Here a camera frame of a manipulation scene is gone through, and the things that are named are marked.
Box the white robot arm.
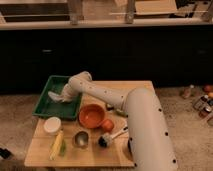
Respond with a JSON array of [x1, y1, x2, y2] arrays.
[[62, 71, 178, 171]]

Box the green plastic tray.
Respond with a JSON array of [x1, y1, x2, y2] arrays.
[[33, 75, 82, 120]]

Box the orange bowl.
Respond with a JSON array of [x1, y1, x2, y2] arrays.
[[78, 104, 105, 129]]

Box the white round container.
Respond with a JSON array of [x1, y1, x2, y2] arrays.
[[44, 117, 61, 135]]

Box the metal cup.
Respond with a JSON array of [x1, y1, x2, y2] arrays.
[[74, 131, 89, 148]]

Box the orange tomato toy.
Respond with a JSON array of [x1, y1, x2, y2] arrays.
[[101, 119, 114, 132]]

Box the yellow corn cob toy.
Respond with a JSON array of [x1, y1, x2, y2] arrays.
[[50, 130, 64, 160]]

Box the dark object on floor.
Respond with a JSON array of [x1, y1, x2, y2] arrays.
[[0, 148, 12, 159]]

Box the wooden railing shelf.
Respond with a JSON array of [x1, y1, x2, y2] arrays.
[[0, 0, 213, 30]]

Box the bottle on floor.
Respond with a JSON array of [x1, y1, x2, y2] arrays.
[[181, 85, 194, 99]]

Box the box of small items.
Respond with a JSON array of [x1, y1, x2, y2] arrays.
[[193, 95, 212, 118]]

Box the orange ball on floor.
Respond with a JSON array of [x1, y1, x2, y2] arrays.
[[203, 85, 213, 93]]

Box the dish brush with white handle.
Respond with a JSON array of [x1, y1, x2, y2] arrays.
[[98, 126, 128, 148]]

